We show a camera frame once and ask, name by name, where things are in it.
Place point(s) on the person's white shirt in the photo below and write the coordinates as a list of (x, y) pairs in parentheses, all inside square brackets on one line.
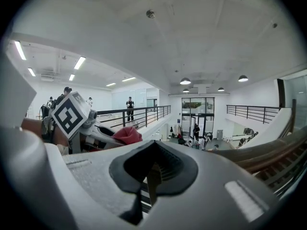
[(14, 97)]

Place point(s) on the black dome pendant lamp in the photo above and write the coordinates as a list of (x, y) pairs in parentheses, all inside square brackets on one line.
[(243, 78), (185, 90), (220, 89), (185, 81)]

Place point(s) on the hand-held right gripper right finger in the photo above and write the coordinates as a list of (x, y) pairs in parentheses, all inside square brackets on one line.
[(216, 200)]

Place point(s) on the dark wooden handrail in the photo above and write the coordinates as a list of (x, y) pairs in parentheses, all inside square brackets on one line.
[(275, 157)]

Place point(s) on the small gray ceiling device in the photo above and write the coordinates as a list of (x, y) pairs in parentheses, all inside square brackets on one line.
[(64, 57)]

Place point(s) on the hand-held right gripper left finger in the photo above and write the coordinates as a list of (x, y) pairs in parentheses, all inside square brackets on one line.
[(96, 176)]

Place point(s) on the frosted glass partition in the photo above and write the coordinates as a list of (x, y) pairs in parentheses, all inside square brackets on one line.
[(129, 98)]

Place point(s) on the white staircase balustrade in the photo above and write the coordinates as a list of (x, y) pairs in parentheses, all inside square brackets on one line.
[(271, 128)]

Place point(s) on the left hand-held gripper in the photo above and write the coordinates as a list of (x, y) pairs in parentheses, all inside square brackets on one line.
[(69, 115)]

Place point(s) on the group of ceiling tube lights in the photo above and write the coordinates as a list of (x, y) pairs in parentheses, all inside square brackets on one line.
[(79, 62)]

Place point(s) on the white coats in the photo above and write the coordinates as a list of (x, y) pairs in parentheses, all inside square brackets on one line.
[(176, 130)]

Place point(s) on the round metal ceiling mount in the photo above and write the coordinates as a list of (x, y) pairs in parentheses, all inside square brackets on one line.
[(150, 13)]

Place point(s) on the glass entrance doors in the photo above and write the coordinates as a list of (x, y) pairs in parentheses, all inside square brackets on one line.
[(197, 116)]

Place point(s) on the gray tall bin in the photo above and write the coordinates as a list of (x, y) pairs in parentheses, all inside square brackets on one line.
[(220, 134)]

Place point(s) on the person's left forearm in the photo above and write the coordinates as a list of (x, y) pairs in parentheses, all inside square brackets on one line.
[(33, 126)]

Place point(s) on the black metal balcony railing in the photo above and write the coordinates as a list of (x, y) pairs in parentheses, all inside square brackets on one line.
[(251, 112)]

